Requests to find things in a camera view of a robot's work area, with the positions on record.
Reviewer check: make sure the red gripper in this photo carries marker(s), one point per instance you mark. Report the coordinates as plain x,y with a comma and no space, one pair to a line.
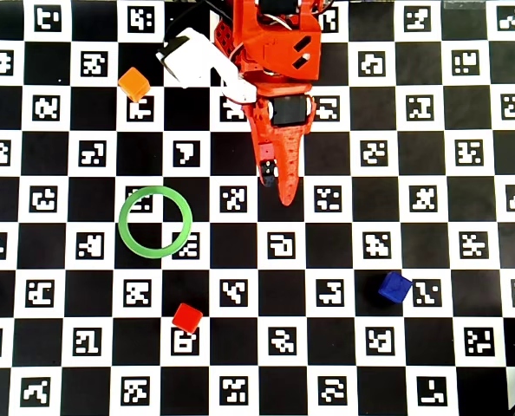
289,111

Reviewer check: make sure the orange cube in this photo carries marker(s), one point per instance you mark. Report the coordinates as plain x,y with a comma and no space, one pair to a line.
134,84

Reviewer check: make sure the blue cube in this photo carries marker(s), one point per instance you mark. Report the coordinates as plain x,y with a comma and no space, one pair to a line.
394,287

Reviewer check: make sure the red cube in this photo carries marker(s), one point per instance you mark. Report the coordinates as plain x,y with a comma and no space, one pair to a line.
187,317

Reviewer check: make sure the black white marker checkerboard mat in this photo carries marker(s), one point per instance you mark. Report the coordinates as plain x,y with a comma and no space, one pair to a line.
370,242

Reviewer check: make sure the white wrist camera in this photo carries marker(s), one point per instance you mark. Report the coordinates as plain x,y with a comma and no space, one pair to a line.
197,56

